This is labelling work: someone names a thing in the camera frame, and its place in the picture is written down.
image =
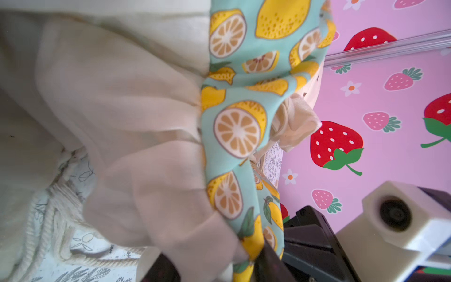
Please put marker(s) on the floral pattern table mat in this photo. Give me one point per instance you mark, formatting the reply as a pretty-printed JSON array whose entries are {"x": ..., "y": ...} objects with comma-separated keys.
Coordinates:
[{"x": 88, "y": 246}]

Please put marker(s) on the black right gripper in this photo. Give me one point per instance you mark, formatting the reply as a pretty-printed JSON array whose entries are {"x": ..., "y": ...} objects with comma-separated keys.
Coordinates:
[{"x": 312, "y": 253}]

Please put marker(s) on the yellow lemon print pillow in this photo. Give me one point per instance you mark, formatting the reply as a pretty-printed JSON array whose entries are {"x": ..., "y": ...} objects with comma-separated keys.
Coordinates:
[{"x": 171, "y": 100}]

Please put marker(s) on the aluminium frame corner post right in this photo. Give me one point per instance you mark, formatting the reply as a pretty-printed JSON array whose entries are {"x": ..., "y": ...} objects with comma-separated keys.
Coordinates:
[{"x": 409, "y": 46}]

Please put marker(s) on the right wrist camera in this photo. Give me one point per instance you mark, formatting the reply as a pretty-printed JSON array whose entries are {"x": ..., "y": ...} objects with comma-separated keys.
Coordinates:
[{"x": 402, "y": 235}]

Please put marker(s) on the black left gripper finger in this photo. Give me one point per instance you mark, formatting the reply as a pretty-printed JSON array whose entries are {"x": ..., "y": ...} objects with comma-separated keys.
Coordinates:
[{"x": 162, "y": 270}]

